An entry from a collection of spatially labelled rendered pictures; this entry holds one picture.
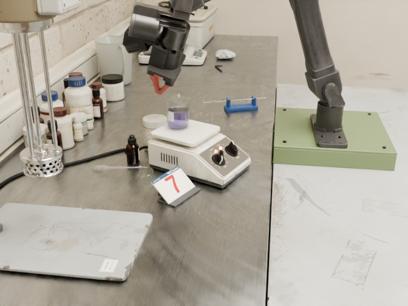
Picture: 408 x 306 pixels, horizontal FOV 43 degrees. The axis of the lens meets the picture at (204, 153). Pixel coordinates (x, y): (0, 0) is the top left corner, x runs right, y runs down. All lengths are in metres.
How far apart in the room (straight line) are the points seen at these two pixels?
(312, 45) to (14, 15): 0.67
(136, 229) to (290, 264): 0.28
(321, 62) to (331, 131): 0.17
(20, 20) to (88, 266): 0.39
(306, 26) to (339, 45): 1.45
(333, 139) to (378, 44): 1.47
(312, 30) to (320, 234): 0.47
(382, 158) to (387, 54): 1.49
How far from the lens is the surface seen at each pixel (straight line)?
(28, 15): 0.78
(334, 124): 1.27
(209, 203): 1.04
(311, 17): 1.18
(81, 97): 1.43
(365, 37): 2.64
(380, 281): 0.89
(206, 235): 0.94
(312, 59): 1.21
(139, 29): 1.12
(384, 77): 2.71
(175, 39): 1.13
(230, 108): 1.54
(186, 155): 1.11
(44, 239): 0.96
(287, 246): 0.93
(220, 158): 1.09
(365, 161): 1.23
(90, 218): 1.00
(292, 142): 1.23
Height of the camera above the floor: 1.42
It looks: 24 degrees down
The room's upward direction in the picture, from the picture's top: straight up
